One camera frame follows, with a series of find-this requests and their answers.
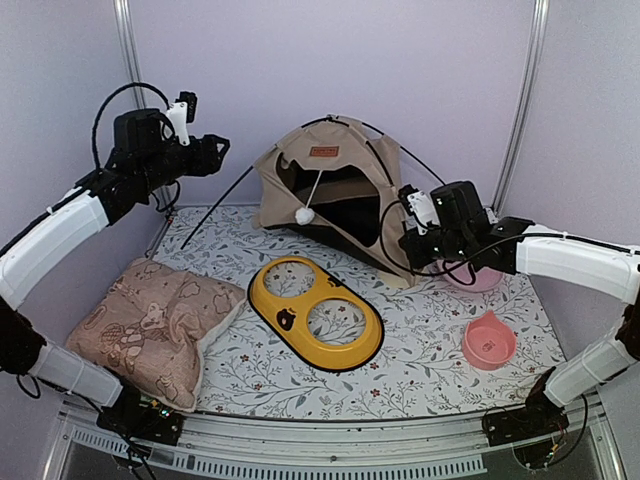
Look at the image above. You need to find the aluminium frame post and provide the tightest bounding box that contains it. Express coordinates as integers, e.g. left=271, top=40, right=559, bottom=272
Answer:
left=492, top=0, right=550, bottom=214
left=113, top=0, right=141, bottom=82

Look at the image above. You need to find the front aluminium table rail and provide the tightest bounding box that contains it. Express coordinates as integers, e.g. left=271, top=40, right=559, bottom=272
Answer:
left=44, top=394, right=632, bottom=479

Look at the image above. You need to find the left aluminium frame post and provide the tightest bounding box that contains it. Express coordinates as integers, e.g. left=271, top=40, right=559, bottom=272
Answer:
left=113, top=0, right=141, bottom=82

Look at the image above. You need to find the pink flat plate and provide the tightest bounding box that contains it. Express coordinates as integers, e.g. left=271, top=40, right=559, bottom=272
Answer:
left=431, top=260, right=504, bottom=293

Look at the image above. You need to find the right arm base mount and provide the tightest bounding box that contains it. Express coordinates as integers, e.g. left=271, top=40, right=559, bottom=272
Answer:
left=481, top=369, right=569, bottom=470

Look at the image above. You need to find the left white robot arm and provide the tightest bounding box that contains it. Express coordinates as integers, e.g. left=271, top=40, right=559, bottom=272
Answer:
left=1, top=105, right=231, bottom=434

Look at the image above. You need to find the cream small bowl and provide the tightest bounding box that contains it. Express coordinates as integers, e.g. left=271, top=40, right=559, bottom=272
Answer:
left=378, top=271, right=409, bottom=289

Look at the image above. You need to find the right aluminium frame post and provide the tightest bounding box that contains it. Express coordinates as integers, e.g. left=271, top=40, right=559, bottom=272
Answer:
left=492, top=0, right=550, bottom=214

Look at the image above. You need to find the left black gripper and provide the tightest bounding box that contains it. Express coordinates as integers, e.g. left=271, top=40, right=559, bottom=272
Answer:
left=138, top=132, right=230, bottom=192

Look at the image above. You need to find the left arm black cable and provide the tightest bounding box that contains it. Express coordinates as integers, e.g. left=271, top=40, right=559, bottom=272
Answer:
left=88, top=81, right=174, bottom=166

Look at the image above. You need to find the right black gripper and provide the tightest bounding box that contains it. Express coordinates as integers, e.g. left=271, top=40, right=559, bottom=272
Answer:
left=399, top=226, right=471, bottom=269

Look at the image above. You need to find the brown patterned pet cushion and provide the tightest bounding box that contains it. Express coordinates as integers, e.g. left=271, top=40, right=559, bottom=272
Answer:
left=66, top=258, right=246, bottom=412

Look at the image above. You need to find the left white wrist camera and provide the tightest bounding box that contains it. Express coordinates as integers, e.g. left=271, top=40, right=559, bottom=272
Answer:
left=166, top=91, right=198, bottom=147

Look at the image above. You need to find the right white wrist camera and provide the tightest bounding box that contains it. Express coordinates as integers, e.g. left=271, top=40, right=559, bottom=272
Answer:
left=399, top=185, right=440, bottom=235

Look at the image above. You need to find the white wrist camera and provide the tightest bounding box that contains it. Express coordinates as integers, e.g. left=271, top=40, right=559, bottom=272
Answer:
left=399, top=185, right=440, bottom=235
left=166, top=91, right=198, bottom=147

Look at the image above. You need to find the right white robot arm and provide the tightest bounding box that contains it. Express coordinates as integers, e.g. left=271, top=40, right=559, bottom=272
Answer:
left=398, top=181, right=639, bottom=436

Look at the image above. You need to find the pink cat-ear bowl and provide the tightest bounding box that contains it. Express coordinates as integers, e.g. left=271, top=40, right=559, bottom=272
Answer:
left=461, top=311, right=517, bottom=371

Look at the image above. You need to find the white pompom toy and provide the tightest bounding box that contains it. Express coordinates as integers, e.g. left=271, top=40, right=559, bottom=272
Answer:
left=295, top=170, right=323, bottom=226

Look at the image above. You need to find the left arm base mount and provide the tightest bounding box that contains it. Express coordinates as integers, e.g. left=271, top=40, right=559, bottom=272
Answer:
left=96, top=386, right=185, bottom=446

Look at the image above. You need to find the yellow double bowl holder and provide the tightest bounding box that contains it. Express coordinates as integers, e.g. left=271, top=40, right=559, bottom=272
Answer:
left=247, top=256, right=385, bottom=373

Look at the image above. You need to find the beige fabric pet tent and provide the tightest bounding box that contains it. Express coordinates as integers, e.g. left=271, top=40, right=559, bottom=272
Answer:
left=254, top=122, right=418, bottom=286

